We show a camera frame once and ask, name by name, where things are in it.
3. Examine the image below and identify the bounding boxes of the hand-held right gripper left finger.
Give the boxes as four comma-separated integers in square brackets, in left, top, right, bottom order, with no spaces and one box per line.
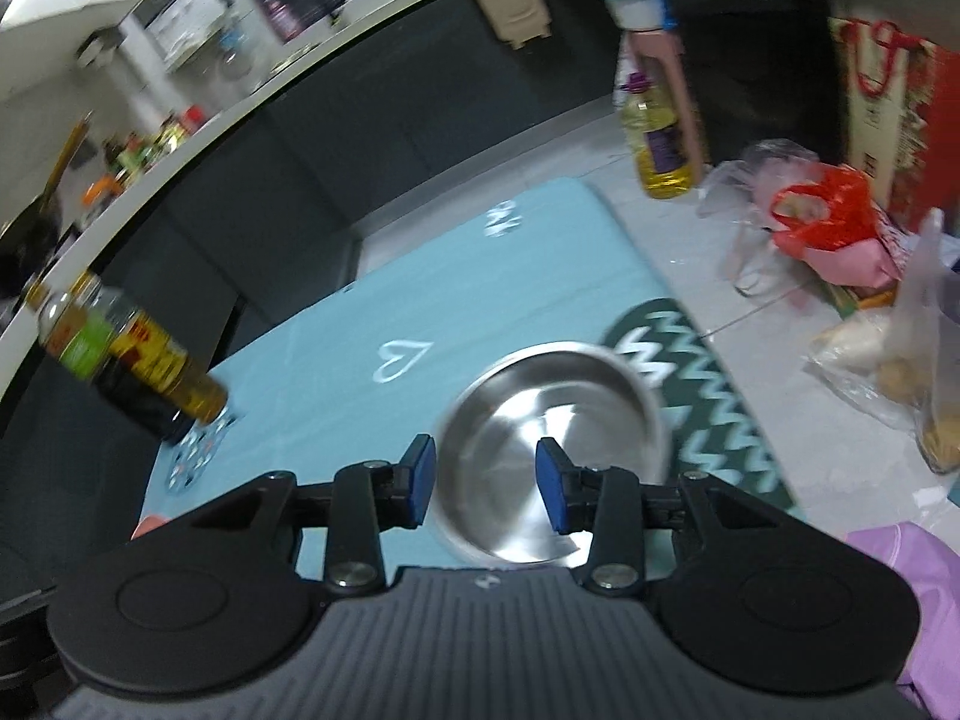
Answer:
[180,433,438,590]

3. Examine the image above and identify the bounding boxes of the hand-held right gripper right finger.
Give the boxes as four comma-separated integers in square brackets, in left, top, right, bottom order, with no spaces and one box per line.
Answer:
[535,437,796,595]

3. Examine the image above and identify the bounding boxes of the stainless steel bowl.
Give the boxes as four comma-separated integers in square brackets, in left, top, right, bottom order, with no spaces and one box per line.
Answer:
[433,341,672,569]

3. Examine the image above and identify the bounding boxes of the blue printed mat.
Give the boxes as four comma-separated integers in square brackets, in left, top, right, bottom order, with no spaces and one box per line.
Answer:
[139,178,807,571]

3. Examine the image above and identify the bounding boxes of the yellow oil bottle red label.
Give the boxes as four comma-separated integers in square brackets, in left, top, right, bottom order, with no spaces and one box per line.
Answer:
[71,274,230,421]

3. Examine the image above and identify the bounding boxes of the dark vinegar bottle green label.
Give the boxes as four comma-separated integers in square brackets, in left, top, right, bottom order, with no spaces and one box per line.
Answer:
[37,286,197,442]

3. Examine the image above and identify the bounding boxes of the purple cap oil bottle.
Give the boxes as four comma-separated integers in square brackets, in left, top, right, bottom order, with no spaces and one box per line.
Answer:
[616,73,702,201]

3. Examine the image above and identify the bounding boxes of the clear plastic bag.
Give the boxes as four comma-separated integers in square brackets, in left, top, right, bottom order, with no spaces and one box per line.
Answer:
[696,139,822,297]

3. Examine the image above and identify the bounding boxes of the kitchen counter with dark cabinets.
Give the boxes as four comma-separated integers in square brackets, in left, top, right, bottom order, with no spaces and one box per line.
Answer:
[0,0,623,616]

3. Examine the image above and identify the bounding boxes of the red plastic bag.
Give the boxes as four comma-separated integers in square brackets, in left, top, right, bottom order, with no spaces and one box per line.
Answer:
[772,165,901,286]

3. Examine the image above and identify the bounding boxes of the purple plastic bag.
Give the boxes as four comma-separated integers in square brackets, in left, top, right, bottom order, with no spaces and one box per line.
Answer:
[847,525,960,720]

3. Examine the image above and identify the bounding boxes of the plastic bag of potatoes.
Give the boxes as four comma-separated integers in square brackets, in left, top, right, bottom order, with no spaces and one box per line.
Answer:
[806,208,960,475]

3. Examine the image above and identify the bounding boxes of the row of condiment jars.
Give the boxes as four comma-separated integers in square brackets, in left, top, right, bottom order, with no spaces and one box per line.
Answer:
[79,103,207,230]

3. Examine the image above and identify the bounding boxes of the black frying pan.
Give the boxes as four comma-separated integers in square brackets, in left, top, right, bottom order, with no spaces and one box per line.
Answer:
[0,111,95,301]

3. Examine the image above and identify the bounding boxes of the beige cutting board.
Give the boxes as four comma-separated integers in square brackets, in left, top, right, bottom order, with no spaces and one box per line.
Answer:
[469,0,554,52]

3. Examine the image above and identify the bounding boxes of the red gift bag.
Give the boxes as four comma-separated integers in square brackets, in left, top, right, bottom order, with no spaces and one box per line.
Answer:
[829,15,960,230]

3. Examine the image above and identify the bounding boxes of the white microwave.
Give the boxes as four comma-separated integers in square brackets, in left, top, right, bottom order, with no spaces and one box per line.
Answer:
[139,0,233,72]

